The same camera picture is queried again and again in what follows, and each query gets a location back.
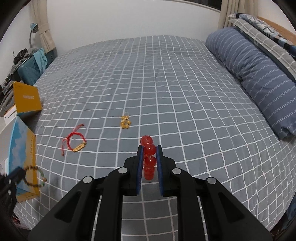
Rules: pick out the stack of grey devices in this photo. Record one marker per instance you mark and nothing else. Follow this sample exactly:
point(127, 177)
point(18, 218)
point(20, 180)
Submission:
point(8, 92)

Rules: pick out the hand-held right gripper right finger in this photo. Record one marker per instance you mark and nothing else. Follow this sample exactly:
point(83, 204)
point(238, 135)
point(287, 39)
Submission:
point(160, 171)

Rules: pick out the dark window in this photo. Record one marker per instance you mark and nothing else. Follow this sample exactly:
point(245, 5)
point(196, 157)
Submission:
point(208, 3)

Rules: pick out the teal cloth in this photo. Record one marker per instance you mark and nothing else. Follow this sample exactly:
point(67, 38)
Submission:
point(40, 59)

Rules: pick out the wooden headboard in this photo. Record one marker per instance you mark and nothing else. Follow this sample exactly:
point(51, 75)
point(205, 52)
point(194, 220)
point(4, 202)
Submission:
point(270, 23)

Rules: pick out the small gold charm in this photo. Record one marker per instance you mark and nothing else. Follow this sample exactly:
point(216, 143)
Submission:
point(125, 122)

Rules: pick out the blue desk lamp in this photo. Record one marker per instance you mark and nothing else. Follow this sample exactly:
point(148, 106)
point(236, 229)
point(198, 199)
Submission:
point(34, 26)

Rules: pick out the beige curtain beside lamp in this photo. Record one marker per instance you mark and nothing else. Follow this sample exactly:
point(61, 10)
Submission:
point(45, 30)

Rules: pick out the dark grey bag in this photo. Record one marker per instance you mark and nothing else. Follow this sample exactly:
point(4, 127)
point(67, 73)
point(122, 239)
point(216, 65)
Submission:
point(22, 54)

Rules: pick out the blue white patterned pillow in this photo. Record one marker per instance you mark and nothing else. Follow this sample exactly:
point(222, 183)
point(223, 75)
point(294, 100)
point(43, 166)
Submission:
point(252, 19)

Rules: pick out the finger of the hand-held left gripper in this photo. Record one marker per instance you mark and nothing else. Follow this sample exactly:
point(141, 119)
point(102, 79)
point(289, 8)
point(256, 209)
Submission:
point(8, 193)
point(13, 175)

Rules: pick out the grey checked pillow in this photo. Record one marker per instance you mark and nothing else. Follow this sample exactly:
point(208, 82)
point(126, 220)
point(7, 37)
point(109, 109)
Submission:
point(261, 34)

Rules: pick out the blue suitcase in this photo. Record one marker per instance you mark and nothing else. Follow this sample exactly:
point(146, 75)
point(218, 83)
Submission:
point(27, 71)

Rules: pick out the grey checked bed sheet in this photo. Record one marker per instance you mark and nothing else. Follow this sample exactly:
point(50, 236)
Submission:
point(161, 81)

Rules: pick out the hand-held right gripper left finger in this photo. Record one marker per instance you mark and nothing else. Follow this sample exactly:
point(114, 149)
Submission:
point(139, 166)

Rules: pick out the blue striped pillow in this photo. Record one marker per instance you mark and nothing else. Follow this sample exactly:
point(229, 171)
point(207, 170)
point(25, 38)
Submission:
point(254, 69)

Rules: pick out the blue and yellow cardboard box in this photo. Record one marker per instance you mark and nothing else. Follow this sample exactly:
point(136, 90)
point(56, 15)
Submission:
point(20, 139)

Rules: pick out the beige curtain beside headboard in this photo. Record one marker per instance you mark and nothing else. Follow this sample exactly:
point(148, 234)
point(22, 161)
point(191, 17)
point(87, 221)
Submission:
point(227, 11)

